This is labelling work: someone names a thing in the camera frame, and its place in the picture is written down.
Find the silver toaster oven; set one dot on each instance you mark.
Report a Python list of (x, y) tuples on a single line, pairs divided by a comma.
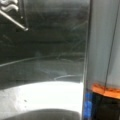
[(42, 69)]

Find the orange tipped gripper finger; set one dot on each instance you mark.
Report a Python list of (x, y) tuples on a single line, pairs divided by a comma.
[(108, 92)]

